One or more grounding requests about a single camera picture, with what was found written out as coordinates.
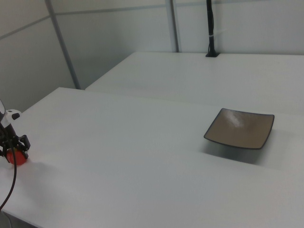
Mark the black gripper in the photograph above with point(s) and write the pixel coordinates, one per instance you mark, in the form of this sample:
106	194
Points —
7	134

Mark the red apple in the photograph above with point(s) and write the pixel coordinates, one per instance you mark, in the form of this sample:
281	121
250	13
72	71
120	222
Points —
20	160

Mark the square brown ceramic plate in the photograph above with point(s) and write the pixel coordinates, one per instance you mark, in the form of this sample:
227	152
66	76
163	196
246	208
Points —
240	128

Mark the grey partition post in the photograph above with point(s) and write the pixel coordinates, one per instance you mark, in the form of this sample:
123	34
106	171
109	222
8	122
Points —
174	26
63	45

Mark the black camera stand pole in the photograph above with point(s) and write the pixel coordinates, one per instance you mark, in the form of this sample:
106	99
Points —
210	28

